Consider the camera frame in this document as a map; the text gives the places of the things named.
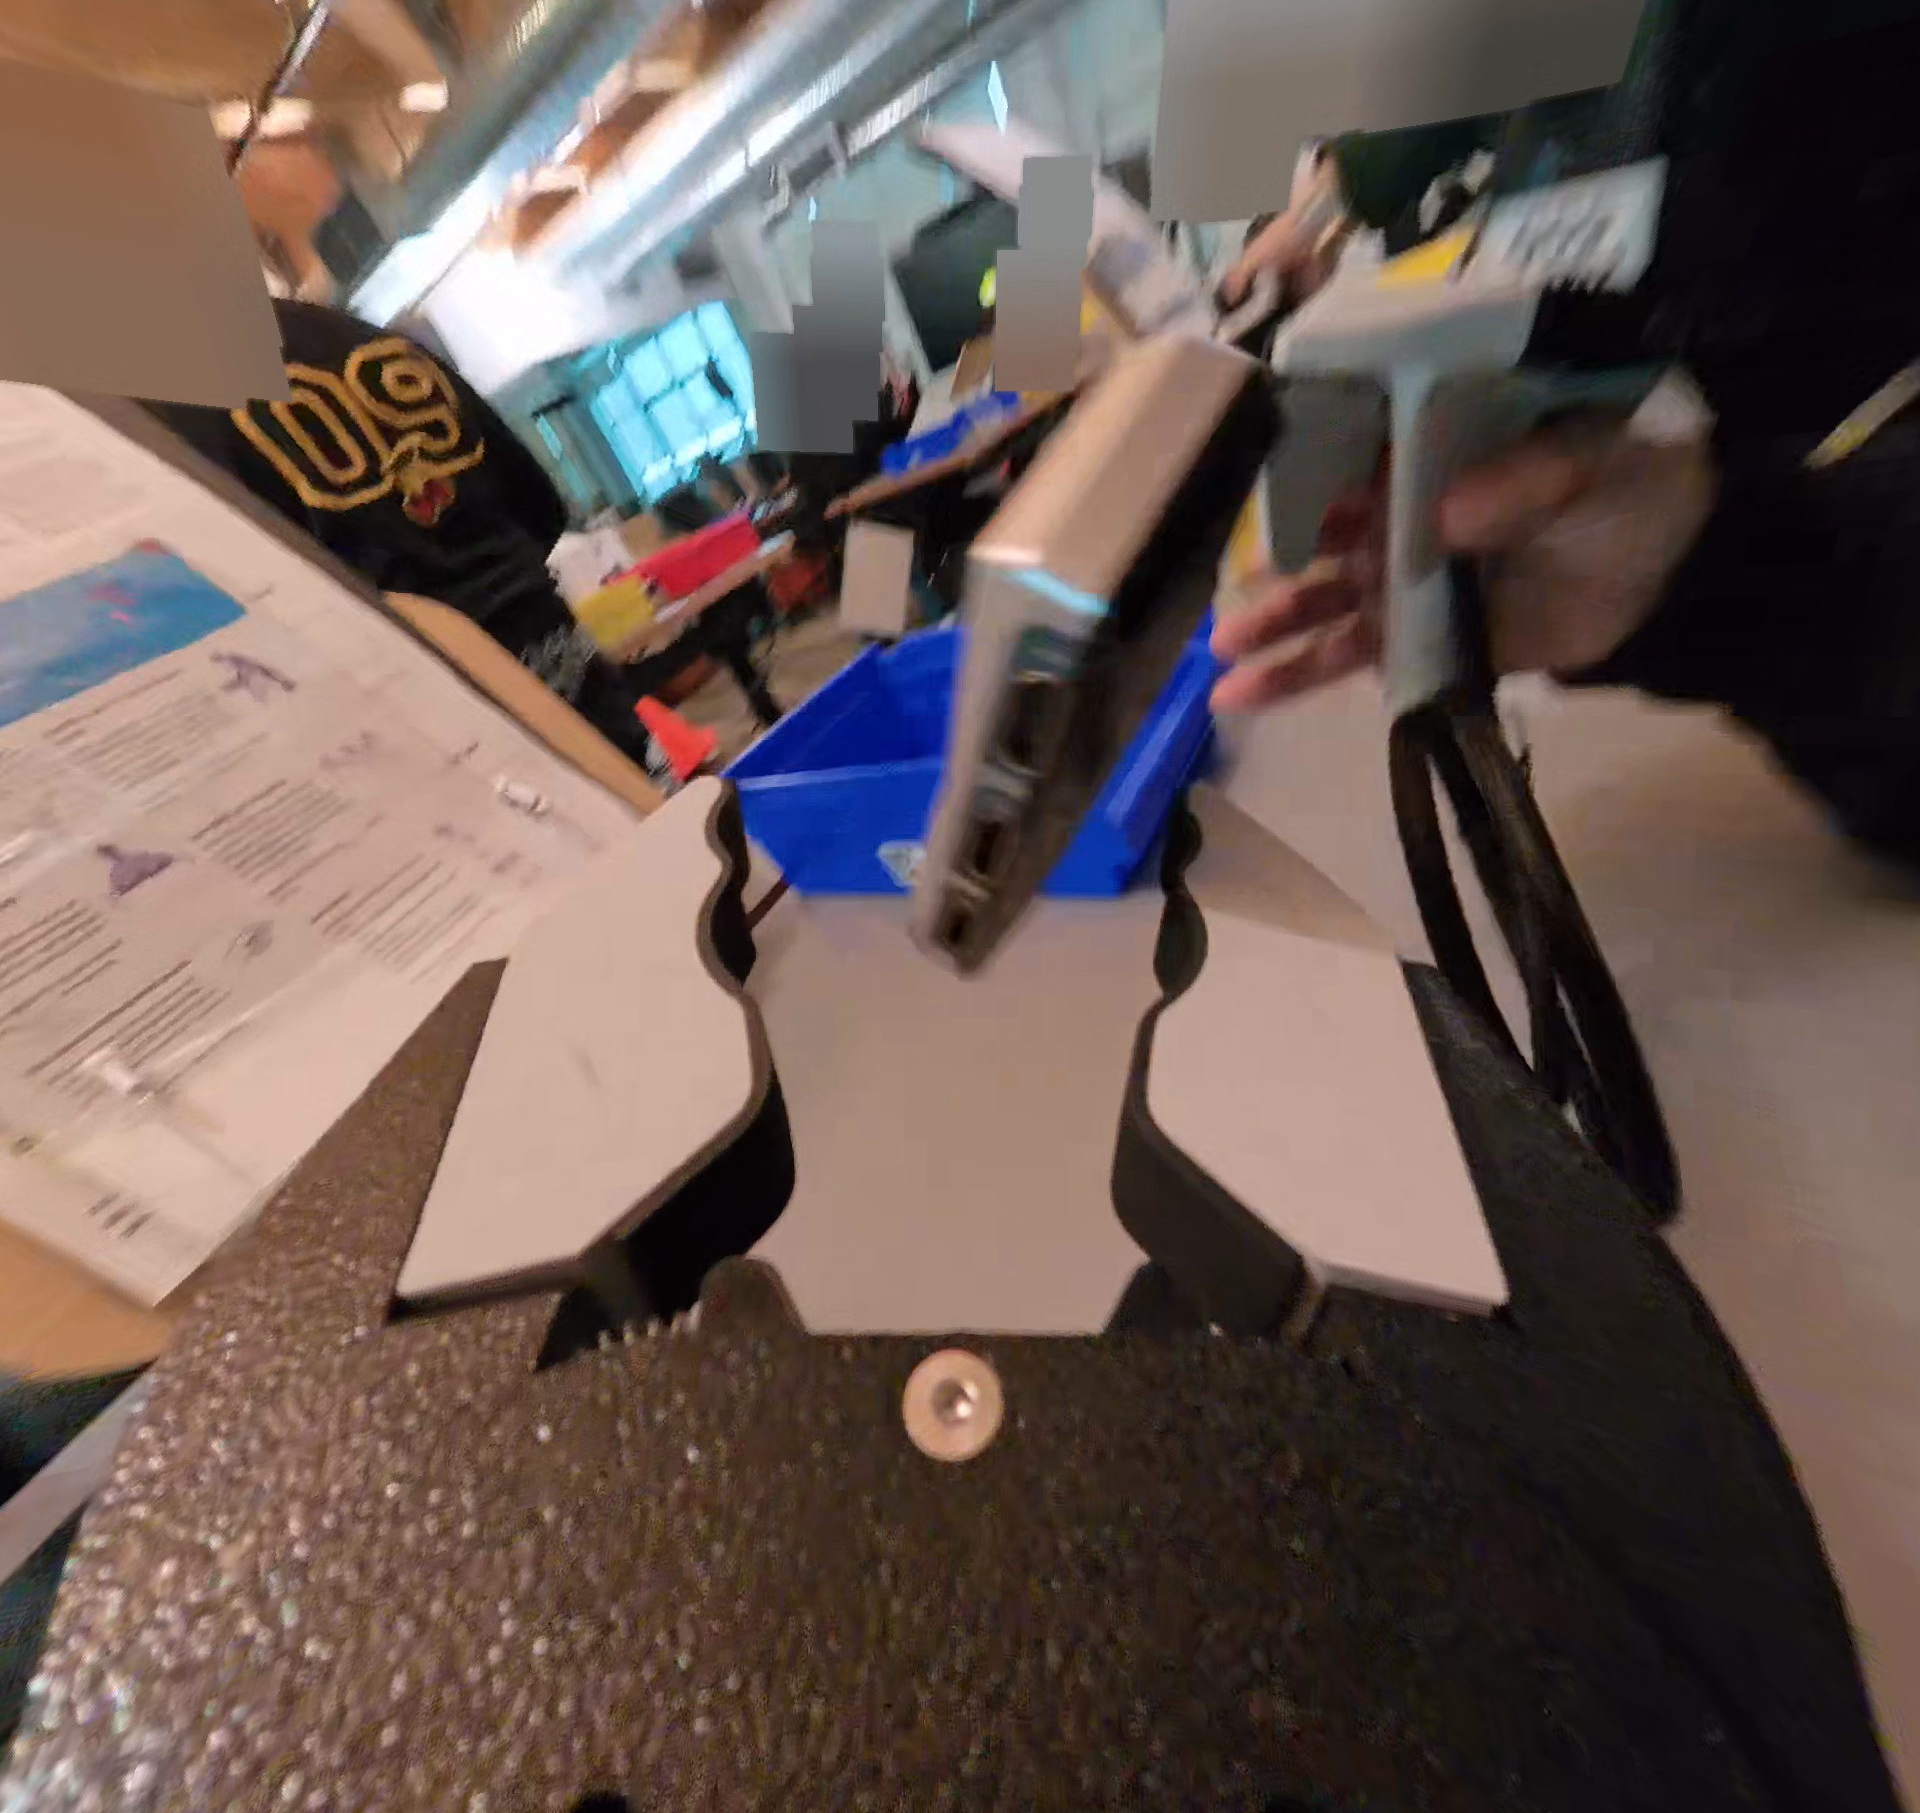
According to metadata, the blue plastic bin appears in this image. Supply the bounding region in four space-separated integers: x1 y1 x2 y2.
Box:
725 612 1219 896

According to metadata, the grey desk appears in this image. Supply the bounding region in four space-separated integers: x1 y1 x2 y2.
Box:
721 673 1920 1813

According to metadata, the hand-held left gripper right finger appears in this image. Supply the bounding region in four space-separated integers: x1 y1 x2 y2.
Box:
1114 789 1510 1339

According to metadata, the black braided switch cable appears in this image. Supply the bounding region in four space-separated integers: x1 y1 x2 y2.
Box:
1383 695 1686 1221

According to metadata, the black silver switch box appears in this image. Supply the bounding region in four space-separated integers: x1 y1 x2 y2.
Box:
906 335 1284 975

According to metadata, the red cone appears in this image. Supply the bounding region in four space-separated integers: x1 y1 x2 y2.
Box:
633 695 723 783

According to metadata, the person's right hand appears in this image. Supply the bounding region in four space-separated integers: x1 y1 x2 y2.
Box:
1208 451 1593 717

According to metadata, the small blue background bin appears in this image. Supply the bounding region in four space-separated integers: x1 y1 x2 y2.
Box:
881 392 1026 483

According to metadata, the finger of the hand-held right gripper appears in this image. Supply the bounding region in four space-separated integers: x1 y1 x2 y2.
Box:
1274 275 1540 390
1264 376 1393 576

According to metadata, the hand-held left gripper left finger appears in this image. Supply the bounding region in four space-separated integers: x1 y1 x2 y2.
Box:
392 775 796 1312

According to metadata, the person's right forearm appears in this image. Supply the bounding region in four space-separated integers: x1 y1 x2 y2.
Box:
1552 267 1920 877

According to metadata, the silver ventilation duct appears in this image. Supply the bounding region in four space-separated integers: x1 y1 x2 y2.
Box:
350 0 1172 316

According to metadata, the red background bin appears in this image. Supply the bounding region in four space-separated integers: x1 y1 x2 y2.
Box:
642 512 770 600

